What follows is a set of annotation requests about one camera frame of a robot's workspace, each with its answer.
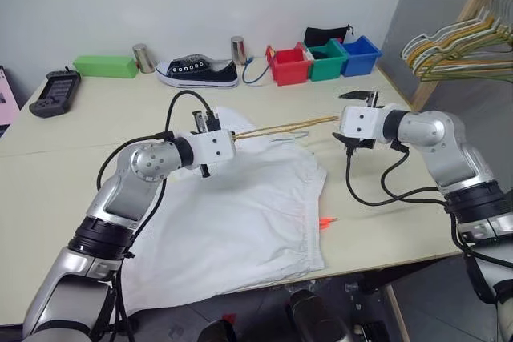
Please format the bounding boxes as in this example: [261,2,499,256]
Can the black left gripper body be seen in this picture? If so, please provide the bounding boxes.
[204,111,221,134]

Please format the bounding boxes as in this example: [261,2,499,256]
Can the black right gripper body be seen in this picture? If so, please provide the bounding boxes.
[346,137,378,152]

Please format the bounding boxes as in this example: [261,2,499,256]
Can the white shorts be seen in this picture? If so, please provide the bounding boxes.
[119,106,329,316]

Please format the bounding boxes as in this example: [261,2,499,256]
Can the wooden hanger rack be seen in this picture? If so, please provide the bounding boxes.
[410,0,513,113]

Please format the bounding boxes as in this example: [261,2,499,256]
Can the blue plastic bin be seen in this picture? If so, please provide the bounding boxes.
[341,34,383,78]

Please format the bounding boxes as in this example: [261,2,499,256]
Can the green plastic bin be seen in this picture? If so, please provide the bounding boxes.
[305,38,348,82]

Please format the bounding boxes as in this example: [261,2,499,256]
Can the black and white sneaker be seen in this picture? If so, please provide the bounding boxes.
[155,53,240,89]

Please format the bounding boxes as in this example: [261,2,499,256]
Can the red plastic bin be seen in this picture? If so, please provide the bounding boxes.
[265,42,314,87]

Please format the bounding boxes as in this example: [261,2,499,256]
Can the metal cup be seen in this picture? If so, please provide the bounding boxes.
[229,35,248,68]
[131,42,157,75]

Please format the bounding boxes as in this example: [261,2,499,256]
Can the green rectangular box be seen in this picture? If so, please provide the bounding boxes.
[72,54,139,79]

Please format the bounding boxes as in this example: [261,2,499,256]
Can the black handheld controller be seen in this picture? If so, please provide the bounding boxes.
[28,66,83,119]

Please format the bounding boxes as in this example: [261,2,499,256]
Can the dark rounded shape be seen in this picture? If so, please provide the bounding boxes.
[197,316,238,342]
[285,288,350,342]

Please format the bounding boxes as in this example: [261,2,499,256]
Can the wooden table leg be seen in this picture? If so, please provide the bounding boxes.
[383,283,414,342]

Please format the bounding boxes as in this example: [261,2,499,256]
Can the pink board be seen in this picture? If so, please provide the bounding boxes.
[0,64,21,139]

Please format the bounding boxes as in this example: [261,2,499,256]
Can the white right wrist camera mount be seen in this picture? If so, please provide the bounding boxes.
[339,104,386,143]

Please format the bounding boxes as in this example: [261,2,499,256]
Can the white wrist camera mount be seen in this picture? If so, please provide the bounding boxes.
[339,104,386,143]
[187,127,237,170]

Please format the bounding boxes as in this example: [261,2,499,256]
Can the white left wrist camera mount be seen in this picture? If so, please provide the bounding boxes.
[187,127,237,170]

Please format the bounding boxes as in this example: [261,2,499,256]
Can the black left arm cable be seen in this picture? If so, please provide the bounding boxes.
[97,89,216,199]

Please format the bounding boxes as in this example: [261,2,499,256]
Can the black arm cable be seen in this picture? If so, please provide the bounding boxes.
[345,146,448,208]
[97,89,216,199]
[380,144,448,203]

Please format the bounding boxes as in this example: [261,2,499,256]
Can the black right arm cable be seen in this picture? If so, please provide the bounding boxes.
[345,146,448,208]
[380,144,448,203]

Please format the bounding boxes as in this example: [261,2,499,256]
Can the blue cable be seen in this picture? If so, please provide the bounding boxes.
[240,56,274,87]

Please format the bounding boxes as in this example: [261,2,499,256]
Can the yellow wire hanger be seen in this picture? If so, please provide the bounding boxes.
[406,33,513,75]
[233,115,338,144]

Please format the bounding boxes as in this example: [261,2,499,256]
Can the black drawstring pouch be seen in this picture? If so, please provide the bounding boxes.
[303,24,356,49]

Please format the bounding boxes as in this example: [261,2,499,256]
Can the green wire hanger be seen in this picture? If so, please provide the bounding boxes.
[418,64,513,82]

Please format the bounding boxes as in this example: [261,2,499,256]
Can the white wire hanger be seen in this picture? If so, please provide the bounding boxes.
[401,17,513,63]

